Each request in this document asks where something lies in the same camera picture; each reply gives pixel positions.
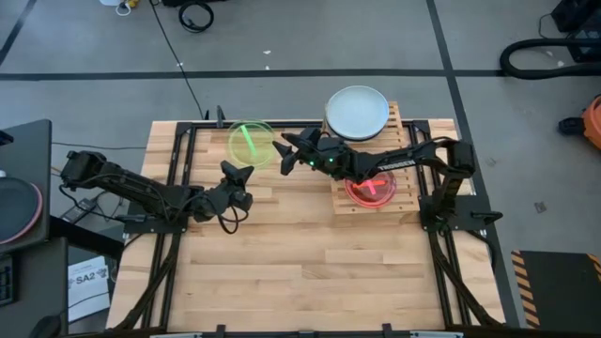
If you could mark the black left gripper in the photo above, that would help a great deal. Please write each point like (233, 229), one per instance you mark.
(223, 202)

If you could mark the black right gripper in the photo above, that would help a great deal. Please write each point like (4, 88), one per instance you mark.
(317, 155)

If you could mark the white plate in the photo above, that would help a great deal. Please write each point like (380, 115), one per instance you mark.
(357, 112)

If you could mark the red transparent plate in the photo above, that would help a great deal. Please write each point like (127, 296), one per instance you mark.
(380, 197)

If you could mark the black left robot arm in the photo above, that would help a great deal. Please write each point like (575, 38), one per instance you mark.
(141, 190)

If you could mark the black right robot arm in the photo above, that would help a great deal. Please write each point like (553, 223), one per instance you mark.
(399, 162)

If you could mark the wooden slatted shelf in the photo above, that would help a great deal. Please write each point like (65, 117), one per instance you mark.
(396, 127)

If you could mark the green transparent plate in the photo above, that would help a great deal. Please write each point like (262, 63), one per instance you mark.
(263, 150)

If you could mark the black power adapter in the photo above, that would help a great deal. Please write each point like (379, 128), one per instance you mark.
(80, 210)

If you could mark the white printed paper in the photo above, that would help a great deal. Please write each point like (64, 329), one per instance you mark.
(89, 286)

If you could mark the black desk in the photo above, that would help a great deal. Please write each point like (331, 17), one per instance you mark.
(28, 150)

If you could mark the black disc red rim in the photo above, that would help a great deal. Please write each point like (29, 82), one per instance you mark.
(16, 209)

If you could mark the black computer mouse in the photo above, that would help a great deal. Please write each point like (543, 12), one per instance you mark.
(44, 328)

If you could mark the black yellow-striped mat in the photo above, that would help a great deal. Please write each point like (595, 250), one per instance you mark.
(559, 286)

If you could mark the orange vacuum cleaner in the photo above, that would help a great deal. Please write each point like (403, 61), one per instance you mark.
(594, 122)

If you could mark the black case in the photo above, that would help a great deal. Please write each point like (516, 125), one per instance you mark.
(577, 14)

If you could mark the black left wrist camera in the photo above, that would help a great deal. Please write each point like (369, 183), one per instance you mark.
(244, 201)

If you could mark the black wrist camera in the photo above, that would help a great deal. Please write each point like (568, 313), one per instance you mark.
(311, 133)
(244, 201)

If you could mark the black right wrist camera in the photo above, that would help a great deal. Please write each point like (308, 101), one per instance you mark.
(311, 133)

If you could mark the black table frame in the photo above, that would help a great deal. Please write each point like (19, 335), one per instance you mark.
(177, 159)

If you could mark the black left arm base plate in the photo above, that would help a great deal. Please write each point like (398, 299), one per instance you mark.
(155, 226)

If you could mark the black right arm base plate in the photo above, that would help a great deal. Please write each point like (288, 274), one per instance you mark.
(469, 213)

